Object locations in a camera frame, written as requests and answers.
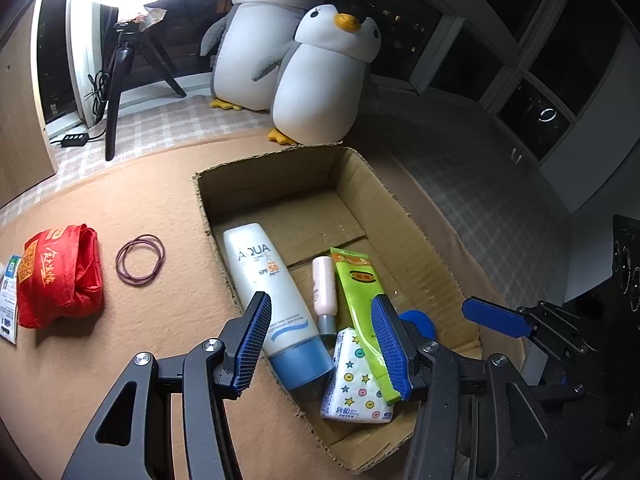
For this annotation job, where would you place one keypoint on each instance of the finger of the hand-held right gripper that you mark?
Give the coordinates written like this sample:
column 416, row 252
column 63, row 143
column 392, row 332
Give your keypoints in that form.
column 555, row 391
column 495, row 317

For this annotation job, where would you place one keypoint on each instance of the red cloth bag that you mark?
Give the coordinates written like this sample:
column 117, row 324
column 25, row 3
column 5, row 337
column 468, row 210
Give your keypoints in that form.
column 60, row 280

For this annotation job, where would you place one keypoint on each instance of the large penguin plush toy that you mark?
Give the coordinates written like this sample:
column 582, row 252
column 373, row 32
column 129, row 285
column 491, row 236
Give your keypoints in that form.
column 245, row 50

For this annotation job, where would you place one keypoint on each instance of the checked bed sheet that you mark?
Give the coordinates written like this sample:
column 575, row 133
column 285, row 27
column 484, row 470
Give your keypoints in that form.
column 450, row 200

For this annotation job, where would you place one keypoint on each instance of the white bottle with blue cap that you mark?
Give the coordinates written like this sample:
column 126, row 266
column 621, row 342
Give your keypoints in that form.
column 260, row 280

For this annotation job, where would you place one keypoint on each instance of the black tripod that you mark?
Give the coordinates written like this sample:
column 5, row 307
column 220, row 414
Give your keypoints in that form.
column 117, row 75

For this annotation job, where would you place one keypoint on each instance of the white tissue pack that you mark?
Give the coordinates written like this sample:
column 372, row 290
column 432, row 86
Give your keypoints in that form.
column 355, row 385

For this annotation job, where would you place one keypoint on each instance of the green tube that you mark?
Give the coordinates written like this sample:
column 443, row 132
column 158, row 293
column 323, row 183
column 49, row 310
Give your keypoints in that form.
column 360, row 285

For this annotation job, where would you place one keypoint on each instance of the blue round lid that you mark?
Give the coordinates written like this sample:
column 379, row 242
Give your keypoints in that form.
column 420, row 322

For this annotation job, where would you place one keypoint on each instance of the small penguin plush toy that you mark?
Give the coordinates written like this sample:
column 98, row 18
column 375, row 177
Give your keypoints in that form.
column 315, row 95

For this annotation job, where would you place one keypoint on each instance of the white package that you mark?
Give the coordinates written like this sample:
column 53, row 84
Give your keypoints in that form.
column 7, row 305

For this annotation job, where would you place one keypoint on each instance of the cardboard box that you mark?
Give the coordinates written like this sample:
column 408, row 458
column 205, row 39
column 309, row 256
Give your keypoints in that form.
column 300, row 195

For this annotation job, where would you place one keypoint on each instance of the large light wooden panel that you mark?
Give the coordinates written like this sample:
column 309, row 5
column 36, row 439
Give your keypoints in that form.
column 20, row 110

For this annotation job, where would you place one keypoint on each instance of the white window frame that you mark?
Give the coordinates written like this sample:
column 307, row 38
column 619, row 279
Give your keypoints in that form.
column 82, row 60

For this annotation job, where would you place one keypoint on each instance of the small pink bottle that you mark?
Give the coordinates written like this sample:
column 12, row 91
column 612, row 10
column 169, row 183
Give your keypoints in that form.
column 323, row 285

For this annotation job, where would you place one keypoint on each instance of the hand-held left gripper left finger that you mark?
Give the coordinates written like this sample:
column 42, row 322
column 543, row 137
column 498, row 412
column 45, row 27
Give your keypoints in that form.
column 252, row 345

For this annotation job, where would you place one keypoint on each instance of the black power strip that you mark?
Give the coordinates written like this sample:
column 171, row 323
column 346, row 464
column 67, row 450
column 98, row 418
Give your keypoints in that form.
column 75, row 139

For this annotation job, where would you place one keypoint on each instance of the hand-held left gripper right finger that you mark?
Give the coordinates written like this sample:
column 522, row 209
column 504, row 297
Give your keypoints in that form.
column 392, row 355

